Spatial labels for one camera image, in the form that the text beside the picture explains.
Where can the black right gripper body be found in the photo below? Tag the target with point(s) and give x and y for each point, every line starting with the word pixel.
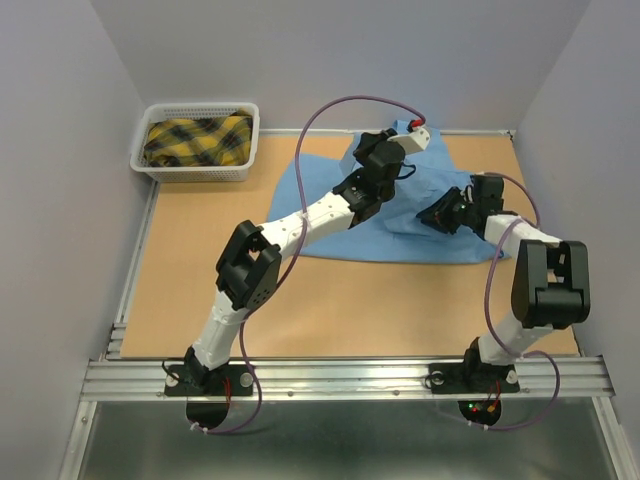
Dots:
pixel 451 211

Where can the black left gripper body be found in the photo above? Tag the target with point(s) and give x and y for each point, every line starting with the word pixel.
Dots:
pixel 361 153

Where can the light blue long sleeve shirt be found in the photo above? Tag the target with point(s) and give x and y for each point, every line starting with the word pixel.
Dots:
pixel 395 234

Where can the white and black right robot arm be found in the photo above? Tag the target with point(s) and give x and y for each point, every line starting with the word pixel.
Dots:
pixel 550 289

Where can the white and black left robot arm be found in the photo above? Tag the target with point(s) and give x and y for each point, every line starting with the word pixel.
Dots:
pixel 248 269

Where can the yellow plaid shirt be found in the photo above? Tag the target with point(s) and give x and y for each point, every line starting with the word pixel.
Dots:
pixel 206 142

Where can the white plastic basket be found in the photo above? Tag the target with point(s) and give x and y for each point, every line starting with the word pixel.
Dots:
pixel 164 111

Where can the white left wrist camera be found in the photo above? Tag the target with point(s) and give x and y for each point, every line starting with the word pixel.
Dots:
pixel 413 136

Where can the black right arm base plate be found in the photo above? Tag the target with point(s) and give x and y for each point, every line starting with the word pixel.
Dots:
pixel 481 388

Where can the aluminium mounting rail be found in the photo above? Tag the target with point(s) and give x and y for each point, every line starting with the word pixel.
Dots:
pixel 327 380

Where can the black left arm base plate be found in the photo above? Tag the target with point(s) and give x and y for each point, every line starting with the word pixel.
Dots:
pixel 208 403

